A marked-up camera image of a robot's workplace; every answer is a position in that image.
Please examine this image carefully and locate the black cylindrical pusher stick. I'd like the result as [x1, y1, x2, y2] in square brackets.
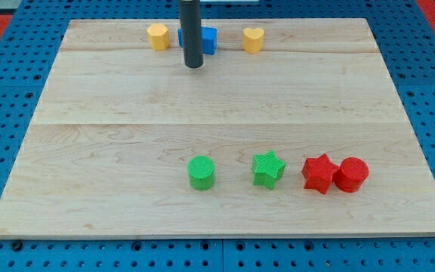
[179, 0, 203, 69]

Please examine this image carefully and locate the wooden board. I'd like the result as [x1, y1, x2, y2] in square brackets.
[0, 18, 435, 240]

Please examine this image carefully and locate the blue cube block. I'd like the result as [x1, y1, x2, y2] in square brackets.
[177, 26, 218, 55]

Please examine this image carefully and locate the yellow hexagon block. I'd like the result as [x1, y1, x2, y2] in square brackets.
[147, 23, 170, 51]

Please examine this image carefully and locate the yellow heart block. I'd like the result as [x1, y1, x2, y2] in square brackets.
[242, 27, 265, 54]

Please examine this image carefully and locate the green cylinder block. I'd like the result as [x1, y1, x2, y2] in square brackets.
[187, 156, 215, 191]

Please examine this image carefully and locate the green star block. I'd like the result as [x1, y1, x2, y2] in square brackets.
[251, 150, 286, 190]

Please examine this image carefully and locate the red star block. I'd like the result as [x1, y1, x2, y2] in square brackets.
[301, 153, 340, 194]

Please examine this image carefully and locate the red cylinder block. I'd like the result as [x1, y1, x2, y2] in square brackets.
[333, 157, 369, 193]

